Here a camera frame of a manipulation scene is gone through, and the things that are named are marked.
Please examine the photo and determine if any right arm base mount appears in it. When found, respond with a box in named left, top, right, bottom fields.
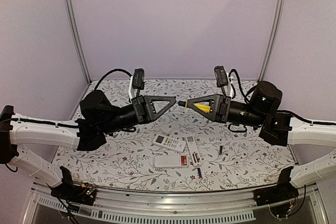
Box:
left=253, top=183, right=299, bottom=219

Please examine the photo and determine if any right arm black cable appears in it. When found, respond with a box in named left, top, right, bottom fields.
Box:
left=229, top=69, right=336, bottom=126

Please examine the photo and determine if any floral patterned table mat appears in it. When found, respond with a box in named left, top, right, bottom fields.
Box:
left=51, top=79, right=297, bottom=192

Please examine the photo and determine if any white remote with display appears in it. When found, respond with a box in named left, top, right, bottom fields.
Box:
left=152, top=135, right=186, bottom=152

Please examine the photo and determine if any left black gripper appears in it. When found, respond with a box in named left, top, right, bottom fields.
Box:
left=99, top=94, right=176, bottom=135

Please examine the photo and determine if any right aluminium frame post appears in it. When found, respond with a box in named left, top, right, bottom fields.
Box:
left=257, top=0, right=285, bottom=82

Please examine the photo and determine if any left purple AAA battery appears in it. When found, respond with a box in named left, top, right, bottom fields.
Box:
left=197, top=168, right=203, bottom=179

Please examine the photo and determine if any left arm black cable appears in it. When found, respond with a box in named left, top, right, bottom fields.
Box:
left=10, top=68, right=134, bottom=127

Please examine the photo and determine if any right purple AAA battery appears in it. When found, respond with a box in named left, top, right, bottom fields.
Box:
left=218, top=146, right=223, bottom=155

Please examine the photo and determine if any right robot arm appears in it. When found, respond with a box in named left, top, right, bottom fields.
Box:
left=178, top=81, right=335, bottom=201

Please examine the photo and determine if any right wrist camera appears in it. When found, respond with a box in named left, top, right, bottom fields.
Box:
left=214, top=66, right=235, bottom=99

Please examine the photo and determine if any front aluminium rail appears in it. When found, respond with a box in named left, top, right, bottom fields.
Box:
left=25, top=182, right=326, bottom=224

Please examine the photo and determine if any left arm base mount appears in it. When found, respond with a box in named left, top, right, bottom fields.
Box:
left=51, top=183, right=97, bottom=206

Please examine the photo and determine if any left aluminium frame post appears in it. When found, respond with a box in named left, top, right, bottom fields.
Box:
left=64, top=0, right=92, bottom=84

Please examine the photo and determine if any yellow pry tool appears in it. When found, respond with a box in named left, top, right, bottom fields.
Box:
left=178, top=101, right=211, bottom=113

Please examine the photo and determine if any purple aaa battery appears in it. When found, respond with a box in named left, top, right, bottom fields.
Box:
left=197, top=168, right=203, bottom=179
left=218, top=146, right=223, bottom=155

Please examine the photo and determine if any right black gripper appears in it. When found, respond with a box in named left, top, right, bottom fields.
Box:
left=186, top=93, right=265, bottom=129

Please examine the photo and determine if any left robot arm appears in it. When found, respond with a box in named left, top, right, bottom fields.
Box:
left=1, top=90, right=176, bottom=200

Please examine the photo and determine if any slim white remote control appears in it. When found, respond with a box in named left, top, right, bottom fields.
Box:
left=186, top=136, right=202, bottom=168

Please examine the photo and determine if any small white battery cover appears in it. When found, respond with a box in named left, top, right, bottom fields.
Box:
left=161, top=125, right=171, bottom=134

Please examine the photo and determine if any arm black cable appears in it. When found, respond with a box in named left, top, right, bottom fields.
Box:
left=229, top=69, right=336, bottom=126
left=10, top=68, right=134, bottom=127

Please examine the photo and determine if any black-faced white remote control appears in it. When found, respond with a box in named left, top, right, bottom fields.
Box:
left=154, top=155, right=188, bottom=168

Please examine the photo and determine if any aluminium frame post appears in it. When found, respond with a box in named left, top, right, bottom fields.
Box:
left=257, top=0, right=285, bottom=82
left=64, top=0, right=92, bottom=84

